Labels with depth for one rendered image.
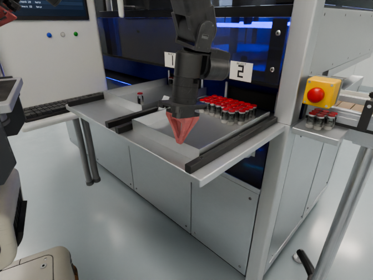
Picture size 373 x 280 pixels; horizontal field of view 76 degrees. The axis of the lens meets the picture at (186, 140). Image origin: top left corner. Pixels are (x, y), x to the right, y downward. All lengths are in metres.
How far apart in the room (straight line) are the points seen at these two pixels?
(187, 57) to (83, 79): 0.95
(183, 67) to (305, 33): 0.37
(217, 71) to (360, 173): 0.61
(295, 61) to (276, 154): 0.30
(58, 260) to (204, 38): 1.05
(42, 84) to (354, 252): 1.87
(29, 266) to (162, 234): 0.70
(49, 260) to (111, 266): 0.37
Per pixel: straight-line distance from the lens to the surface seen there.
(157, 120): 0.78
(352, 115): 0.86
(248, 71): 0.83
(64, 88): 1.37
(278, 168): 0.88
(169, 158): 0.57
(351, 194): 1.01
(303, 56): 0.76
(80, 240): 1.67
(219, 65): 0.56
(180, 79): 0.52
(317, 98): 0.72
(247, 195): 1.01
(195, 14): 0.49
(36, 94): 1.33
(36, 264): 1.26
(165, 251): 1.50
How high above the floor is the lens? 1.18
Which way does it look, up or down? 27 degrees down
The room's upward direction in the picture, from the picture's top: straight up
